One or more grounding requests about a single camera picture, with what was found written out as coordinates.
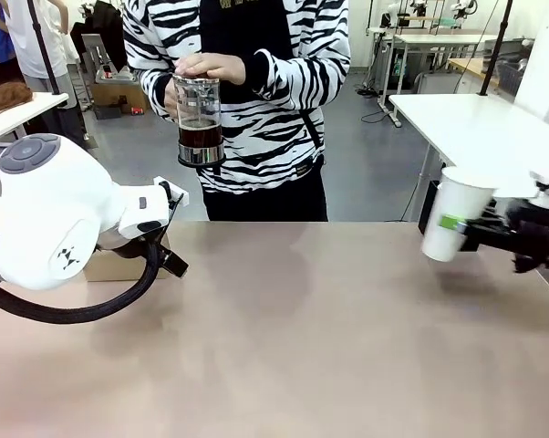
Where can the person's right hand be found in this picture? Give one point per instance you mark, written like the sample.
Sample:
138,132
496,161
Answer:
170,102

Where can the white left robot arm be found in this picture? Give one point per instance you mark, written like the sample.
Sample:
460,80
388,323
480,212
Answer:
51,205

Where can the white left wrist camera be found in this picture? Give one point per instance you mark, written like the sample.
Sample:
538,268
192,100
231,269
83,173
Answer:
174,194

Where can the person's left forearm striped sleeve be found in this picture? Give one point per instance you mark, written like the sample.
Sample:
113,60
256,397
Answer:
302,77

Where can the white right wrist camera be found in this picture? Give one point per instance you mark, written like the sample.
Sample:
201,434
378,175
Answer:
545,194

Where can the wooden top background table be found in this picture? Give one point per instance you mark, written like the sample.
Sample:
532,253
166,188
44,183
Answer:
473,68

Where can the brown furry cloth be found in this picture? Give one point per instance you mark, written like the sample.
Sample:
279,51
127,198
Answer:
5,98

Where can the glass french press with coffee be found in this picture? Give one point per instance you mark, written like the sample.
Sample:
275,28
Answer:
199,137

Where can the person's left hand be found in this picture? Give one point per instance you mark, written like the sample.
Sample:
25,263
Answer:
215,68

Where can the zebra striped hoodie torso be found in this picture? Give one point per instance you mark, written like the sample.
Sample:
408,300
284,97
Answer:
265,114

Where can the bystander in white shirt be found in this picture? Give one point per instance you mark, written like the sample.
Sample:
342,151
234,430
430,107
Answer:
37,41

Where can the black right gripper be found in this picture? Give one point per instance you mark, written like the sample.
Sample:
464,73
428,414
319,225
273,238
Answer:
532,237

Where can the black hanging garment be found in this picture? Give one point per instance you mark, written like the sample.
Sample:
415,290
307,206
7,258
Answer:
106,32

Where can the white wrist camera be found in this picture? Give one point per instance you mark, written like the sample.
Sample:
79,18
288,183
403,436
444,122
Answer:
174,194
545,194

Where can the large white table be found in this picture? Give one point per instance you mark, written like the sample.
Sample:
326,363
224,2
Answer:
461,123

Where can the cardboard box on floor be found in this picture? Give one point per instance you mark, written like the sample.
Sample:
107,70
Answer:
119,98

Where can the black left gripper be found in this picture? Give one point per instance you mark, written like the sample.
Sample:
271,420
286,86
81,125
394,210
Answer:
119,248

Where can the person's right forearm striped sleeve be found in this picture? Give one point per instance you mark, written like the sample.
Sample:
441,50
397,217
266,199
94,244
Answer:
153,93

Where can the white background desk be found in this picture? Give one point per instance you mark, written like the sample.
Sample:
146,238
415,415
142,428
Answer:
416,41

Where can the white paper cup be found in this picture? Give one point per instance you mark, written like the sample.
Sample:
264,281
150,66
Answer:
445,201

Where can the small white table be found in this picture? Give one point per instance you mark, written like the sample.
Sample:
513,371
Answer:
19,114

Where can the black stand pole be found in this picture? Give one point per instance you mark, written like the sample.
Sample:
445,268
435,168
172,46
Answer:
44,50
495,50

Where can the black plastic crate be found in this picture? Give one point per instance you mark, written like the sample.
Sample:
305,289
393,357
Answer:
514,75

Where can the brown cardboard cup carrier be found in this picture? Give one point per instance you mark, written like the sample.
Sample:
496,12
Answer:
115,270

